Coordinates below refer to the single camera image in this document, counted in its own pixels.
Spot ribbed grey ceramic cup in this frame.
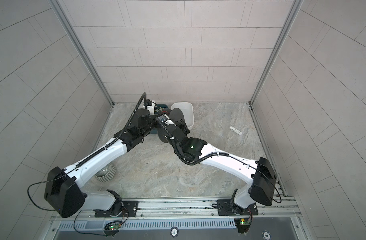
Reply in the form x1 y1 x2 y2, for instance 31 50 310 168
95 164 117 183

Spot dark teal plastic tray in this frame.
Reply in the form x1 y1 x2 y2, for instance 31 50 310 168
151 104 168 134

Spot grey perforated cable spool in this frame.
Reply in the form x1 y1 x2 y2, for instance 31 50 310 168
158 108 188 143

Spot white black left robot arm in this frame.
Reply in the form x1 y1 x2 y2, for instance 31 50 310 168
43 93 157 218

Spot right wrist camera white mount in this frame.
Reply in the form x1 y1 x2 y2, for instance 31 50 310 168
159 114 176 126

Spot aluminium corner wall profile right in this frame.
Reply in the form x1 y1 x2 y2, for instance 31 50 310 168
249 0 303 106

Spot right green circuit board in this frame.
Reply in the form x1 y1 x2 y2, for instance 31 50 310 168
234 218 252 234

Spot white glue stick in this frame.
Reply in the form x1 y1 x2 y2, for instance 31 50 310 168
230 126 243 136

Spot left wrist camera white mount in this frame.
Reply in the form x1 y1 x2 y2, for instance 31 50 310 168
146 100 156 115

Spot aluminium corner wall profile left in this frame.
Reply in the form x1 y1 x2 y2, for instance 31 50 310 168
48 0 114 107

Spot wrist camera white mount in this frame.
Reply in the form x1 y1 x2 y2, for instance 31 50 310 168
159 114 176 126
146 100 156 115

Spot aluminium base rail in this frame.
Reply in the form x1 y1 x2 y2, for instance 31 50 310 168
49 197 301 236

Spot green circuit board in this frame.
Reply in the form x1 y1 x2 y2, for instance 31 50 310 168
104 221 122 233
234 218 252 234

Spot left green circuit board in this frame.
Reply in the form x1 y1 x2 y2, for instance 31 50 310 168
104 221 122 233

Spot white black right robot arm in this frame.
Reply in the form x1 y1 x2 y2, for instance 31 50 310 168
156 115 282 215

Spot aluminium corner wall profile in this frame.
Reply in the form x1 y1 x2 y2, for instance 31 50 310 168
249 0 303 106
48 0 114 107

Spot white plastic tray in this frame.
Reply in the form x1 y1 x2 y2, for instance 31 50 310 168
172 102 195 131

